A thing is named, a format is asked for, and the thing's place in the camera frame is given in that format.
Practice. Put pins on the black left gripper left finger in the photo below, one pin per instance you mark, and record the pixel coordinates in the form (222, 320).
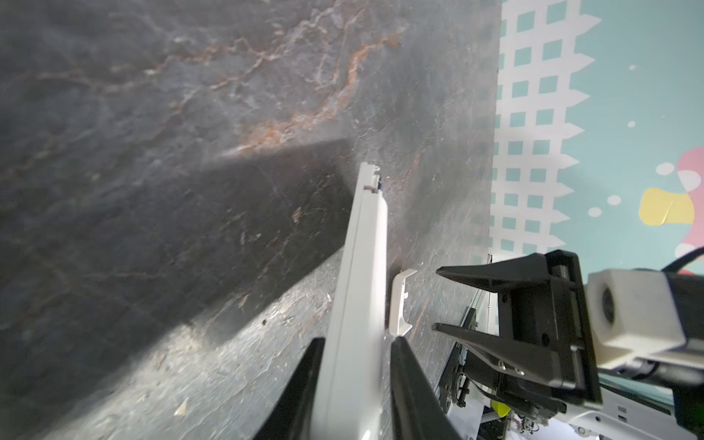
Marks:
(291, 416)

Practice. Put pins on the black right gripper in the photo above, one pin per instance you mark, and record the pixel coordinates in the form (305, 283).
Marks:
(543, 312)

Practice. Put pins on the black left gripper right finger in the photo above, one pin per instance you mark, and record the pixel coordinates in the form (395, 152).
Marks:
(416, 413)

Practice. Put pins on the white remote with batteries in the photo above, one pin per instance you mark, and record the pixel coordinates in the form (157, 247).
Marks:
(349, 392)

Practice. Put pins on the white battery cover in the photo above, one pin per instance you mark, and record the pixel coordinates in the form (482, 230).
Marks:
(398, 326)

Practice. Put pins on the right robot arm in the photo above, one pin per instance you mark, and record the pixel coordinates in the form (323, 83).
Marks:
(640, 400)

